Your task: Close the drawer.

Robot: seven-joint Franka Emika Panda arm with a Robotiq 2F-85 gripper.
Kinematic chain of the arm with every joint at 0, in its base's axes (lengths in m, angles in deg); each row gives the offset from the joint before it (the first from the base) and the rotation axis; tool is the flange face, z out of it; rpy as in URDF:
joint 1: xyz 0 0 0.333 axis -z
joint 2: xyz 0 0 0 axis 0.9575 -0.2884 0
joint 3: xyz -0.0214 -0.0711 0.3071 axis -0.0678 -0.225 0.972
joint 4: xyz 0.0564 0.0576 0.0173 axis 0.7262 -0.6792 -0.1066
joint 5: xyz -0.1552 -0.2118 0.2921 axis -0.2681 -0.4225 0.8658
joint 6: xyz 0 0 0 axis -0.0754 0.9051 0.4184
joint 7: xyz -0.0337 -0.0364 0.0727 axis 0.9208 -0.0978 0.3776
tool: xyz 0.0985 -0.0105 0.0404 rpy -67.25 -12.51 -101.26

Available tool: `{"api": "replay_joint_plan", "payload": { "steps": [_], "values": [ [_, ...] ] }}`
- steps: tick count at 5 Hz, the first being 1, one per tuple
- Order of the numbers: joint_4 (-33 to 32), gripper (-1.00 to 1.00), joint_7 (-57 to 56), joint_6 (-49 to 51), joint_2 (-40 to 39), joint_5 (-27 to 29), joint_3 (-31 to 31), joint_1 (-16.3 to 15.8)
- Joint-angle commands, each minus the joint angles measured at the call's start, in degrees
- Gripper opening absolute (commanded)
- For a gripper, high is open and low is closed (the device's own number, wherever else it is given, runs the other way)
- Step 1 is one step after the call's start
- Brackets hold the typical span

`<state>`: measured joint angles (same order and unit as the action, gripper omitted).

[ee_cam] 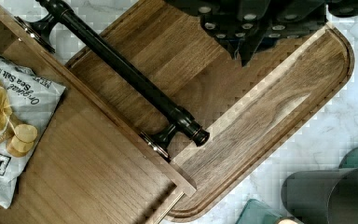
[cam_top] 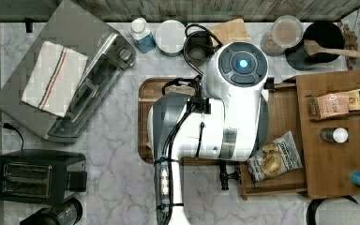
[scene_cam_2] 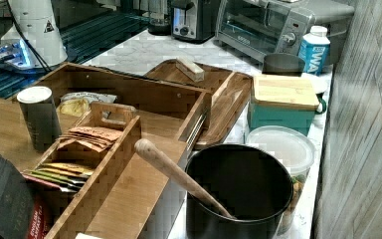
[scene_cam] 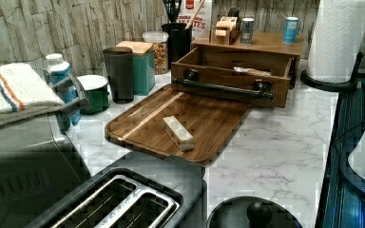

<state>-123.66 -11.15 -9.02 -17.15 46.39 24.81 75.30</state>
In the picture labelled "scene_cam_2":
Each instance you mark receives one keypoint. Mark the green yellow tea bag packets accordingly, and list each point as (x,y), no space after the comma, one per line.
(67,177)

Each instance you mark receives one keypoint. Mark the silver toaster oven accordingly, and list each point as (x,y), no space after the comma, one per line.
(260,27)

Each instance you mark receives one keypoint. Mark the black coffee grinder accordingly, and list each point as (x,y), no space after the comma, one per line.
(159,17)

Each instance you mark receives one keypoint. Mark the wooden spatula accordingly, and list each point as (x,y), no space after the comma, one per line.
(163,163)

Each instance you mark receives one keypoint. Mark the small wooden block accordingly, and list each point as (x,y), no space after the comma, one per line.
(190,69)

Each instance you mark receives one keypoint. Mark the clear lidded plastic container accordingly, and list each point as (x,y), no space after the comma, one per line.
(294,151)

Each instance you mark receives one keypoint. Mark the dark grey cup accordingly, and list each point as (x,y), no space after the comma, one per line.
(283,64)

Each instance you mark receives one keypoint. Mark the snack bag in drawer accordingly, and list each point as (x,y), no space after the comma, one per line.
(76,104)

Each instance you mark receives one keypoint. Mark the wooden drawer organizer box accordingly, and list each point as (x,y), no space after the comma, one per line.
(138,98)

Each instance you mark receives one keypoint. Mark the black pot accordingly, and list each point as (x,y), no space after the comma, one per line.
(252,185)

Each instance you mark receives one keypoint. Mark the wooden serving tray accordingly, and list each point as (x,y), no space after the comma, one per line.
(231,91)

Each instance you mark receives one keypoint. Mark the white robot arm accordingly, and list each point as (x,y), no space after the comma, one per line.
(35,33)

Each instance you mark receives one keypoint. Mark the blue white bottle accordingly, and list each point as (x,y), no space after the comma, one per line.
(314,50)

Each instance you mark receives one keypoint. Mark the dark cylindrical can white lid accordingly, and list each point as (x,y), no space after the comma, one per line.
(39,112)

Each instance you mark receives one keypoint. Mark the black tea box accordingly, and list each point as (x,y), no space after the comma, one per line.
(23,212)

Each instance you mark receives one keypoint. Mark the black two-slot toaster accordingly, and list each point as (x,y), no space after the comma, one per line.
(194,21)

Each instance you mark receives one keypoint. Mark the teal box with wooden lid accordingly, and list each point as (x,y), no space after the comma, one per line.
(282,100)

